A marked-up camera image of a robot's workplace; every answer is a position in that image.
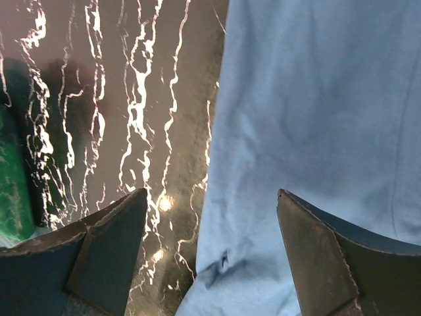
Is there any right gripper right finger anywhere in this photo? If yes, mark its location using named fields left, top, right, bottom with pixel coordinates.
left=277, top=190, right=420, bottom=316

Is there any blue t shirt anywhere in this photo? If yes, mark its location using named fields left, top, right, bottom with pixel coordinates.
left=177, top=1, right=420, bottom=315

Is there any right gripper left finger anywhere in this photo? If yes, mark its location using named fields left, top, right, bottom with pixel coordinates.
left=1, top=188, right=147, bottom=315

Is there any black marble pattern mat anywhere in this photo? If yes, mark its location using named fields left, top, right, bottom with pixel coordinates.
left=1, top=1, right=228, bottom=315

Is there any green t shirt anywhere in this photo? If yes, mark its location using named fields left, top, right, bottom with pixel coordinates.
left=1, top=57, right=36, bottom=248

